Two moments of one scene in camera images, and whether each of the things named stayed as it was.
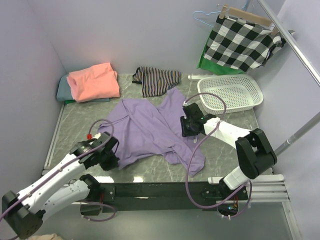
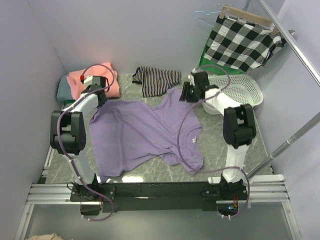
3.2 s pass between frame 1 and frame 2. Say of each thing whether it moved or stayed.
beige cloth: stayed
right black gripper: moved
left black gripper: moved
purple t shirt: moved
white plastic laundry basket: stayed
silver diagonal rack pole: stayed
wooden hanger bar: stayed
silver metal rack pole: stayed
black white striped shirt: stayed
